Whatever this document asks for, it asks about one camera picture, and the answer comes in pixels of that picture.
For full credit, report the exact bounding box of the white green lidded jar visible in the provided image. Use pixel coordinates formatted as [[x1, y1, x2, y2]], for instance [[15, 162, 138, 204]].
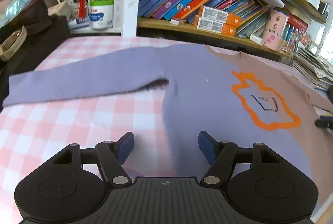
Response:
[[89, 0, 114, 30]]

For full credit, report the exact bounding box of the purple and pink sweater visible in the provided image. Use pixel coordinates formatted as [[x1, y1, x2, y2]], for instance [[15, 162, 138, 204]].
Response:
[[3, 44, 332, 203]]

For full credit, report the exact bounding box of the iridescent plastic bag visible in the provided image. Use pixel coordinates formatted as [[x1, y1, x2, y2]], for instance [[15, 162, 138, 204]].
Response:
[[1, 0, 33, 27]]

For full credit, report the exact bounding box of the pink checkered table mat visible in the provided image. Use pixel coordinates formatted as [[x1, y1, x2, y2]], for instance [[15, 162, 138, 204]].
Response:
[[0, 35, 333, 224]]

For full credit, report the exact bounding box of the orange white box lower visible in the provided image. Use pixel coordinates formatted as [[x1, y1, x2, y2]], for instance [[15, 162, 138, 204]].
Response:
[[193, 15, 236, 37]]

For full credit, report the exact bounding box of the stack of magazines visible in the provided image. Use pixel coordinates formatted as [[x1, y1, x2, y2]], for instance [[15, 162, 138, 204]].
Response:
[[292, 47, 332, 92]]

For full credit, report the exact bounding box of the pink cartoon cup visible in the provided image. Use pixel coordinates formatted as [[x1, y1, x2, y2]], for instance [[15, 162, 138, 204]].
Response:
[[262, 9, 288, 51]]

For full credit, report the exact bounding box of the orange white box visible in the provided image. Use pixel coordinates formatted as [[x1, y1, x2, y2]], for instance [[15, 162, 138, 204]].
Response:
[[193, 15, 236, 37], [198, 6, 241, 28]]

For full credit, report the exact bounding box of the orange white box upper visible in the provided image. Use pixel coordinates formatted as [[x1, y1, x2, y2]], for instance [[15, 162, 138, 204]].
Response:
[[198, 6, 241, 28]]

